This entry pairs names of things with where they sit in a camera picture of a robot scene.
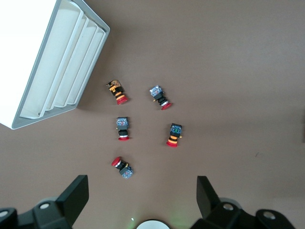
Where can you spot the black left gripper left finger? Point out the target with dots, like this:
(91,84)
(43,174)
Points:
(69,205)

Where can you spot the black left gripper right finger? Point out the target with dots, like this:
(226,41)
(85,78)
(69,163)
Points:
(209,205)

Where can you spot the red button orange striped collar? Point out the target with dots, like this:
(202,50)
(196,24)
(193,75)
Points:
(175,134)

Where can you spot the red button orange clear block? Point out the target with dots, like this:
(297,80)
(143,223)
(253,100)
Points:
(117,91)

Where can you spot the white slotted organizer box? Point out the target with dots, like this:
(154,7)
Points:
(35,59)

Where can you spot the red button silver collar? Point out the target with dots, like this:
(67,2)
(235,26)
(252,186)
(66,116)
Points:
(160,96)
(123,127)

